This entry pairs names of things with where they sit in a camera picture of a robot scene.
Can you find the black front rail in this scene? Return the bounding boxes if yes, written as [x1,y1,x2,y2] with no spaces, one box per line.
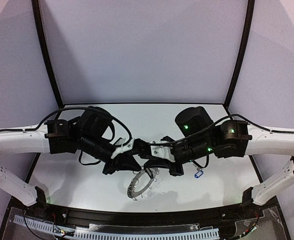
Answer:
[48,204,245,227]

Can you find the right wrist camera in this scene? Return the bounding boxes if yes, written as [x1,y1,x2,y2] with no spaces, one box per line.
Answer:
[149,136,176,163]

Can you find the white slotted cable duct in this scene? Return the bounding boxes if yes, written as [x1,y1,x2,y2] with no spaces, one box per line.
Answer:
[10,214,220,240]

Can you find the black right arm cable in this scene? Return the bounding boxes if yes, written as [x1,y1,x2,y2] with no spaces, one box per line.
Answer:
[150,113,294,147]

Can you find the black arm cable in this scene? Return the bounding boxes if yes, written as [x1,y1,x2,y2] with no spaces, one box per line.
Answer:
[150,113,294,147]
[0,106,134,166]

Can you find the black left frame post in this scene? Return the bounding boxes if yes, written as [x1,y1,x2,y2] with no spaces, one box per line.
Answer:
[31,0,64,109]

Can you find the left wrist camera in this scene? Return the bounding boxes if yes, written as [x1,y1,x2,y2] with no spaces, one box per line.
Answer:
[110,137,150,160]

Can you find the black right frame post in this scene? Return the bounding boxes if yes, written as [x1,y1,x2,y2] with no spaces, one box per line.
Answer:
[223,0,255,109]

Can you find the black frame post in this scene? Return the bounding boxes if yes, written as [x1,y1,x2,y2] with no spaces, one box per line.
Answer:
[223,0,255,109]
[31,0,64,109]

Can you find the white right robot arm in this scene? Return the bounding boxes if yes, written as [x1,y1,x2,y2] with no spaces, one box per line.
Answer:
[144,106,294,206]

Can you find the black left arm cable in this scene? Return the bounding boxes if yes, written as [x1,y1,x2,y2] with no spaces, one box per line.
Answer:
[0,106,134,166]

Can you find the silver key black tag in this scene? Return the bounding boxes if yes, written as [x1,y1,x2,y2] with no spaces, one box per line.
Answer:
[144,168,154,179]

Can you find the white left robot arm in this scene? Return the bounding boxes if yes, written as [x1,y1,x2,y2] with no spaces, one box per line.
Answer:
[0,106,141,210]

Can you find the silver key blue tag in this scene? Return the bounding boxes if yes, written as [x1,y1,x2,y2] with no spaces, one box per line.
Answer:
[192,163,204,179]

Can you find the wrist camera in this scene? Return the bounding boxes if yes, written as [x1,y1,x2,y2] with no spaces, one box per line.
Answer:
[149,136,176,163]
[110,137,150,160]

